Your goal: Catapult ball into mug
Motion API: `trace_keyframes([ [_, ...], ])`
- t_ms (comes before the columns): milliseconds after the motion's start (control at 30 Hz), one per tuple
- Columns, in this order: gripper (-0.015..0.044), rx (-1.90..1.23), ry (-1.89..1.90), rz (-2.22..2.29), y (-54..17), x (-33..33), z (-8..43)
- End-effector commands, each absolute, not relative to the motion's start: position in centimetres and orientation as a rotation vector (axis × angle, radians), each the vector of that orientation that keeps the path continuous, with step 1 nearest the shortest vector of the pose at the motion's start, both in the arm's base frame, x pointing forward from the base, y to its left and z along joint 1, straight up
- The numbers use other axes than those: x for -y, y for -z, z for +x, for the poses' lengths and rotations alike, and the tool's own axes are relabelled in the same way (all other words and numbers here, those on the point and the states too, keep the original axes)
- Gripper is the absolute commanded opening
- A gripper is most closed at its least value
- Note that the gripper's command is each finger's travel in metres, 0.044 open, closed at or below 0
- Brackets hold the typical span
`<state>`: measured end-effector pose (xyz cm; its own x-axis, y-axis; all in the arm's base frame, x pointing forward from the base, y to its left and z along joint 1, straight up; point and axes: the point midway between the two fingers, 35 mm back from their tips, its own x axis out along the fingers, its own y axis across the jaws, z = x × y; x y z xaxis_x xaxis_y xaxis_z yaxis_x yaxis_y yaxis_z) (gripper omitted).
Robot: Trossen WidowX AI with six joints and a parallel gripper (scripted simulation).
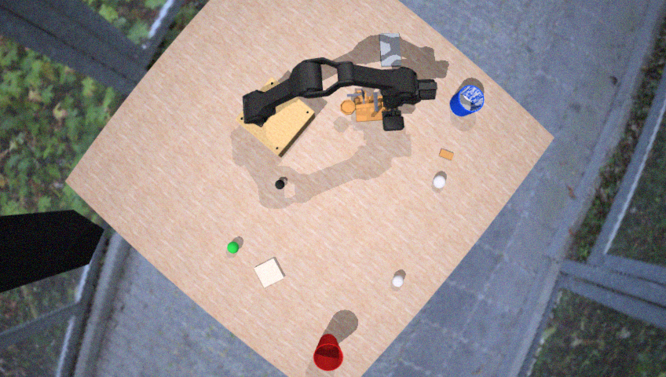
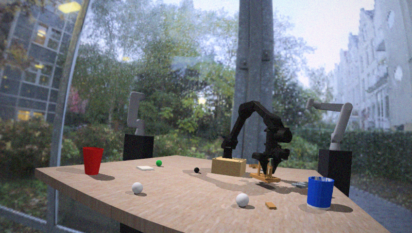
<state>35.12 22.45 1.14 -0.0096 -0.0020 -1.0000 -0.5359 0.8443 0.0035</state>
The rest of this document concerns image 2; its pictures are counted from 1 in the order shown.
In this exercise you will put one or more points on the red plastic cup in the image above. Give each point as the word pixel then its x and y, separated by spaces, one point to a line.
pixel 92 160

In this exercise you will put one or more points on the blue mug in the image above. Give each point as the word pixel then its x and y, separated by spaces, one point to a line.
pixel 320 191

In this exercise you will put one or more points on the white square tile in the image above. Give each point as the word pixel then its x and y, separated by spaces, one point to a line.
pixel 145 168

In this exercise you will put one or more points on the white ball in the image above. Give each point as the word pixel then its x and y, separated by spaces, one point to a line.
pixel 137 188
pixel 242 199

